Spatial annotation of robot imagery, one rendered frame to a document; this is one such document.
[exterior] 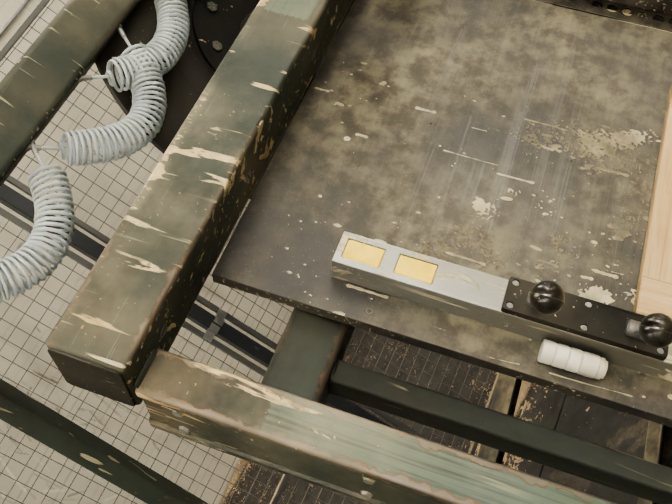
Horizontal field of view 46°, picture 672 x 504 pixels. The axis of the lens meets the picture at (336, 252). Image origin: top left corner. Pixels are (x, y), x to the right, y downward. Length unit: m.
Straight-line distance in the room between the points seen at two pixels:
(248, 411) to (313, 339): 0.17
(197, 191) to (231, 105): 0.15
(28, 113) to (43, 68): 0.10
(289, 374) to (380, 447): 0.19
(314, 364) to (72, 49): 0.83
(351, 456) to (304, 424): 0.06
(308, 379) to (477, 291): 0.24
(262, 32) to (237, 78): 0.10
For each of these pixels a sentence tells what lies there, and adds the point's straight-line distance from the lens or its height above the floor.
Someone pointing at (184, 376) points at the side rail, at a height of 1.79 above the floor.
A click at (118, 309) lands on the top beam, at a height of 1.89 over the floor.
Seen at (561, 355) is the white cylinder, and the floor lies 1.44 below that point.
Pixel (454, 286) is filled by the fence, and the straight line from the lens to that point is 1.01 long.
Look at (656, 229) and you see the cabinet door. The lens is 1.16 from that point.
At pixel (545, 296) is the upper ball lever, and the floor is 1.55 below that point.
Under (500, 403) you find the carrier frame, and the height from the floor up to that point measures 0.78.
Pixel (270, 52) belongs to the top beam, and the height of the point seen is 1.89.
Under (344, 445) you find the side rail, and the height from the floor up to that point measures 1.62.
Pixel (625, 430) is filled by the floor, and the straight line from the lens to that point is 3.06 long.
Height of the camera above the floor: 2.01
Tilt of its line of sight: 18 degrees down
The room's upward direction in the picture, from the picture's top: 55 degrees counter-clockwise
